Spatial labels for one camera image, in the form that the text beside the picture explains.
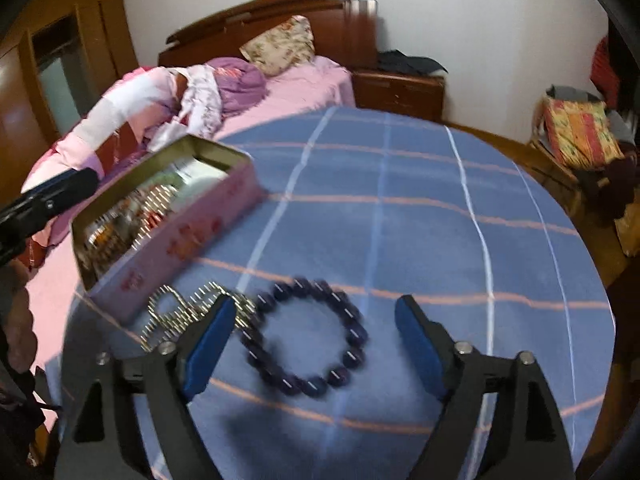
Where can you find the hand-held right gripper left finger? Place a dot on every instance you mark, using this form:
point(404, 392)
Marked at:
point(207, 345)

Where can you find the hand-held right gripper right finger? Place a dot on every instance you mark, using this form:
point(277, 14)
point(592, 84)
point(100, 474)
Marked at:
point(420, 350)

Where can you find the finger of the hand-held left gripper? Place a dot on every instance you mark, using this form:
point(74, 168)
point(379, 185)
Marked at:
point(50, 200)

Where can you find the pink metal tin box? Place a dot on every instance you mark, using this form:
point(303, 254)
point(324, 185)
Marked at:
point(200, 220)

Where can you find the person's left forearm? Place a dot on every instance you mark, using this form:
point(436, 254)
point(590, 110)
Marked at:
point(17, 315)

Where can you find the blue checked tablecloth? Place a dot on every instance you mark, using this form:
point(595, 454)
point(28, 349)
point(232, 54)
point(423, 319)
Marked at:
point(425, 240)

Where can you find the pink and white quilt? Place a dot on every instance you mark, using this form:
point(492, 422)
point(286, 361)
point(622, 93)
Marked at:
point(115, 110)

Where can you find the wooden wardrobe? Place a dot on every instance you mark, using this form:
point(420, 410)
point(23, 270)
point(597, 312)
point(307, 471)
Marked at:
point(30, 85)

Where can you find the white paper card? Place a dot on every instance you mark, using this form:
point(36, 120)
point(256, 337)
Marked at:
point(205, 175)

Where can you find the purple blanket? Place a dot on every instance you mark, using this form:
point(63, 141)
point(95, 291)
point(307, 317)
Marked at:
point(240, 85)

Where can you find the wooden chair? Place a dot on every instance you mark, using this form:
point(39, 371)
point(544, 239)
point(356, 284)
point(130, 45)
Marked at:
point(565, 170)

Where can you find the wooden nightstand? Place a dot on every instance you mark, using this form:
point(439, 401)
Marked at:
point(400, 94)

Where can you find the colourful patterned cushion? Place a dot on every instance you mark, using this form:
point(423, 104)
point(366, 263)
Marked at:
point(580, 132)

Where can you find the bed with pink sheet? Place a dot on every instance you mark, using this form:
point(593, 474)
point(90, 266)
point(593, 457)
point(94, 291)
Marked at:
point(300, 90)

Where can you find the floral pillow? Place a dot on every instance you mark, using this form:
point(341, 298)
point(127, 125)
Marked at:
point(280, 45)

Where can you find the dark clothes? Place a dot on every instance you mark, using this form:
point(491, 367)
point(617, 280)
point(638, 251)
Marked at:
point(410, 62)

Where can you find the wooden headboard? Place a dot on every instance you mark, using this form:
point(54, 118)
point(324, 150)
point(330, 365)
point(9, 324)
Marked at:
point(280, 10)

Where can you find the red garment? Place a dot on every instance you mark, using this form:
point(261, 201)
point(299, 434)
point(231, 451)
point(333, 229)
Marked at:
point(602, 72)

